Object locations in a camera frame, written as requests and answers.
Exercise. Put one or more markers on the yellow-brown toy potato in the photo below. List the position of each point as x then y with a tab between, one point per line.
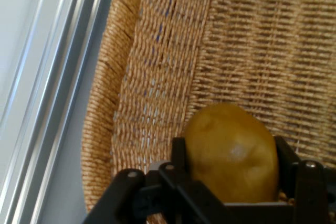
231	155

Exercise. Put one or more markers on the woven wicker basket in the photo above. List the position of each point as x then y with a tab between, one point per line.
236	37

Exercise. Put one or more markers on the aluminium window rail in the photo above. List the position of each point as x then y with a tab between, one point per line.
52	77

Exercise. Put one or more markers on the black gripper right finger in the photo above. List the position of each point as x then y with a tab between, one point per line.
309	190

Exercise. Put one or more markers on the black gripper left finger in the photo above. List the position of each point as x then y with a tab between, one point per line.
157	195

